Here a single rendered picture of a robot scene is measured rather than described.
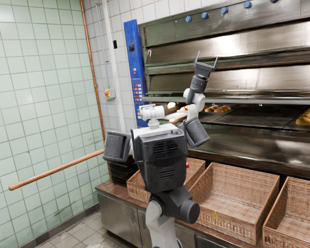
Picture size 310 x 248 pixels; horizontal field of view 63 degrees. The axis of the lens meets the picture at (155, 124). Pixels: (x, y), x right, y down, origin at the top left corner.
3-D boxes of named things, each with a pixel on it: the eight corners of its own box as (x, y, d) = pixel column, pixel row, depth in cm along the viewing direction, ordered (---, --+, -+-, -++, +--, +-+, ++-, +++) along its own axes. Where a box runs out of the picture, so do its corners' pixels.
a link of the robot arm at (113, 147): (119, 157, 139) (121, 159, 125) (103, 155, 137) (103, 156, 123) (123, 137, 140) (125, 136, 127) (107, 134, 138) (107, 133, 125)
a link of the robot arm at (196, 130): (206, 138, 146) (210, 135, 132) (193, 146, 145) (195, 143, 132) (196, 121, 148) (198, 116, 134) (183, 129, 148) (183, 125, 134)
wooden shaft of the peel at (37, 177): (10, 192, 131) (9, 187, 130) (8, 191, 133) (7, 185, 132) (194, 115, 250) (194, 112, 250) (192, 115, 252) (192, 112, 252)
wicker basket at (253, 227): (213, 190, 225) (211, 161, 218) (281, 209, 187) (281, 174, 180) (181, 217, 190) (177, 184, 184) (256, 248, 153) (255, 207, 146)
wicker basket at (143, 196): (161, 175, 265) (158, 150, 259) (208, 188, 228) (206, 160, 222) (127, 196, 231) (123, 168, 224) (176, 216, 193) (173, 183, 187)
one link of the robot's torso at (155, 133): (203, 192, 125) (198, 122, 117) (136, 206, 119) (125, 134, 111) (183, 169, 154) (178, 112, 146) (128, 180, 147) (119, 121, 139)
